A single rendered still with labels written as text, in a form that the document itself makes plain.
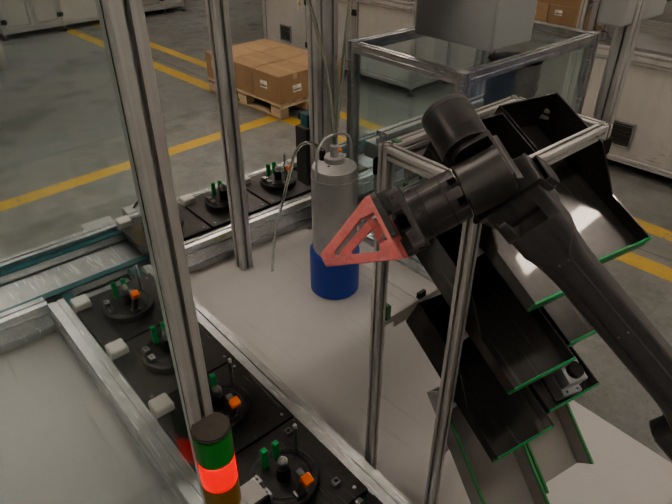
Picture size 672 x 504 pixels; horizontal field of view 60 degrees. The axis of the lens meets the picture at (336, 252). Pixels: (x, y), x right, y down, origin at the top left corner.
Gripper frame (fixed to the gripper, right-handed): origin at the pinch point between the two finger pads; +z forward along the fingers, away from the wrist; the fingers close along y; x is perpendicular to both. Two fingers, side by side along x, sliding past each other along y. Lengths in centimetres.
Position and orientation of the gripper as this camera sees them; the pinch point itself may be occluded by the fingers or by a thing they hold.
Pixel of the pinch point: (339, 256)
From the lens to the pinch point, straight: 63.2
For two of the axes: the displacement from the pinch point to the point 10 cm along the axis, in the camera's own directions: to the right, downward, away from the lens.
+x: 4.5, 8.9, -0.9
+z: -8.7, 4.6, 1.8
